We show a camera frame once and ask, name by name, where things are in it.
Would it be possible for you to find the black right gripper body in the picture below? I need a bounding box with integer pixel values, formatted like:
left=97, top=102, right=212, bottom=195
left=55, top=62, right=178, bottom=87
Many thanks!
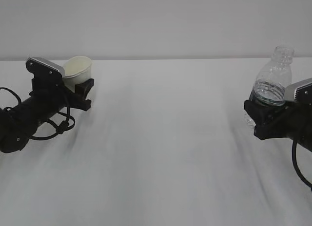
left=254, top=103, right=312, bottom=151

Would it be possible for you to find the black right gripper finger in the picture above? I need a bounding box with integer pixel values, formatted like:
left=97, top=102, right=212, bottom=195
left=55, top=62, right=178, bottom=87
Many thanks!
left=244, top=92, right=273, bottom=129

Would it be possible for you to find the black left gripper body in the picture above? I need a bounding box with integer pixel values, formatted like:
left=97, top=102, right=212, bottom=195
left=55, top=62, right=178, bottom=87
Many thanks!
left=28, top=75, right=78, bottom=119

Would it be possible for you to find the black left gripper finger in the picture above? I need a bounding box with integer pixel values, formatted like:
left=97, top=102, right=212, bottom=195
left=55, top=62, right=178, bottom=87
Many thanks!
left=65, top=78, right=94, bottom=111

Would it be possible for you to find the clear water bottle green label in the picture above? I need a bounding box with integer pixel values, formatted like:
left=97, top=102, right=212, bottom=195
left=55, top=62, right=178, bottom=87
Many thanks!
left=243, top=44, right=295, bottom=129

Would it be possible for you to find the white paper cup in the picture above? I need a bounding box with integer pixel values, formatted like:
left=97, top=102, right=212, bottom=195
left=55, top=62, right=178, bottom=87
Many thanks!
left=63, top=56, right=92, bottom=92

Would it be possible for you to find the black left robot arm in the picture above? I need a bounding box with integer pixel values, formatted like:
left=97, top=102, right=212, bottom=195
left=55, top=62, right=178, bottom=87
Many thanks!
left=0, top=77, right=94, bottom=153

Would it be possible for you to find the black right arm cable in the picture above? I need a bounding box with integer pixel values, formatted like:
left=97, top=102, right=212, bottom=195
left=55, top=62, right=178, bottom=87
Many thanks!
left=292, top=139, right=312, bottom=190

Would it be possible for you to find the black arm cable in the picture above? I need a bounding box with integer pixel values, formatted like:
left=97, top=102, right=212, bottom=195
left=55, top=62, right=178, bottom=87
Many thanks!
left=292, top=139, right=312, bottom=190
left=0, top=86, right=76, bottom=141

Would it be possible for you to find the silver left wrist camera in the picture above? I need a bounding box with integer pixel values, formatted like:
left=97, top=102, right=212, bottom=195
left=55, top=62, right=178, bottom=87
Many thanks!
left=26, top=57, right=65, bottom=85

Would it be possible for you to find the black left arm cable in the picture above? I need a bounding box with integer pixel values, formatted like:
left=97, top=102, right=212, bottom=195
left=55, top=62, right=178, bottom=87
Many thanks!
left=0, top=86, right=76, bottom=141

